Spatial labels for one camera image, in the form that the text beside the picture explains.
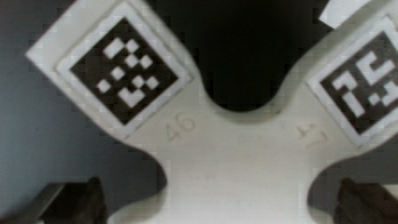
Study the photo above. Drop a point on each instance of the white cross-shaped table base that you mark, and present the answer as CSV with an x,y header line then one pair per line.
x,y
240,159

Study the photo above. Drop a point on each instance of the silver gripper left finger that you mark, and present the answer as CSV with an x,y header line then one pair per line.
x,y
68,204

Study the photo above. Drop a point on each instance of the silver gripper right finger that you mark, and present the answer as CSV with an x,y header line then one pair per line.
x,y
367,204

